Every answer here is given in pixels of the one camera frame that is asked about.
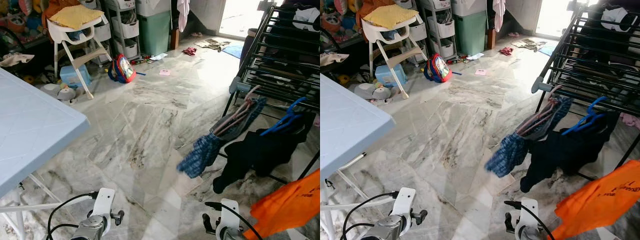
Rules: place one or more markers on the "light blue folding table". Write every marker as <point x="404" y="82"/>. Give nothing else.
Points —
<point x="35" y="130"/>
<point x="350" y="130"/>

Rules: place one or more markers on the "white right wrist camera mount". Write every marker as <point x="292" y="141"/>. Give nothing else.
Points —
<point x="527" y="215"/>
<point x="230" y="215"/>

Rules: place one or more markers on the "white plastic drawer cart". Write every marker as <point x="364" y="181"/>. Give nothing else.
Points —
<point x="440" y="27"/>
<point x="125" y="27"/>

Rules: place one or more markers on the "red blue kids backpack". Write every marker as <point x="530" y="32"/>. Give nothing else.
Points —
<point x="124" y="69"/>
<point x="440" y="68"/>

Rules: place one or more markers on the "blue floor mat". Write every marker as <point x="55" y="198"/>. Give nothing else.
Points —
<point x="548" y="49"/>
<point x="234" y="50"/>

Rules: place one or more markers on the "white baby high chair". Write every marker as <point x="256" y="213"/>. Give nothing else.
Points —
<point x="67" y="34"/>
<point x="382" y="32"/>

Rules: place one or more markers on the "small red cloth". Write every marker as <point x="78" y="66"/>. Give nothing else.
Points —
<point x="189" y="51"/>
<point x="506" y="51"/>

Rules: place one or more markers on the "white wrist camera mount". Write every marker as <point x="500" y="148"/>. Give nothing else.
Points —
<point x="230" y="215"/>
<point x="405" y="202"/>
<point x="527" y="215"/>
<point x="104" y="202"/>

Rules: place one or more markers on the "green bin with white lid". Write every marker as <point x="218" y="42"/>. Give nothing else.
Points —
<point x="469" y="32"/>
<point x="154" y="32"/>

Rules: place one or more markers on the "beige folded cloth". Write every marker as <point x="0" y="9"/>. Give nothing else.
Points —
<point x="15" y="59"/>
<point x="332" y="58"/>

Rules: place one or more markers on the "light blue plastic box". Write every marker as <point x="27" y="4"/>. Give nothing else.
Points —
<point x="75" y="76"/>
<point x="391" y="75"/>

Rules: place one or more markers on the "pink plastic clothes hanger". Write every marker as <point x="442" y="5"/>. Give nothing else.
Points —
<point x="232" y="120"/>
<point x="537" y="117"/>

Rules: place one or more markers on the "beige crumpled floor cloth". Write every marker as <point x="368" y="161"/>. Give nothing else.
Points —
<point x="529" y="44"/>
<point x="212" y="44"/>

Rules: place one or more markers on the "blue plaid shorts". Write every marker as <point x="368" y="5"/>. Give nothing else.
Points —
<point x="200" y="155"/>
<point x="507" y="152"/>

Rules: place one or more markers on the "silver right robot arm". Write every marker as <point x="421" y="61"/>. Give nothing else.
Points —
<point x="530" y="235"/>
<point x="231" y="235"/>

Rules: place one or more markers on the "white garment with dark trim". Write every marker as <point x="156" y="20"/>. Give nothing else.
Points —
<point x="306" y="17"/>
<point x="615" y="17"/>

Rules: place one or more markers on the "pink paper sheet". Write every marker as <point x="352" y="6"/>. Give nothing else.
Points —
<point x="480" y="72"/>
<point x="164" y="72"/>

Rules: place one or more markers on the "blue plastic clothes hanger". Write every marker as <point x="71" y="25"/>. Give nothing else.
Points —
<point x="582" y="122"/>
<point x="280" y="123"/>

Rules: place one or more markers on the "orange shirt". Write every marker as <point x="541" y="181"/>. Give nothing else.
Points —
<point x="290" y="205"/>
<point x="600" y="200"/>

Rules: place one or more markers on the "dark navy garment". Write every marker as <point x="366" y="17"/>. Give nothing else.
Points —
<point x="265" y="150"/>
<point x="570" y="150"/>

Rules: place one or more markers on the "yellow seat cushion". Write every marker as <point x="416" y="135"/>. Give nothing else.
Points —
<point x="390" y="16"/>
<point x="75" y="16"/>

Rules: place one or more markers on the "pink hanging garment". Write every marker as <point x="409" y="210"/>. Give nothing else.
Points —
<point x="183" y="15"/>
<point x="499" y="15"/>

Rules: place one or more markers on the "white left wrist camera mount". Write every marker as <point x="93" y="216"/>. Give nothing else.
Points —
<point x="405" y="202"/>
<point x="104" y="202"/>

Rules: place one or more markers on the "small pink garment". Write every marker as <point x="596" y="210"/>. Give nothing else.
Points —
<point x="630" y="120"/>
<point x="316" y="120"/>

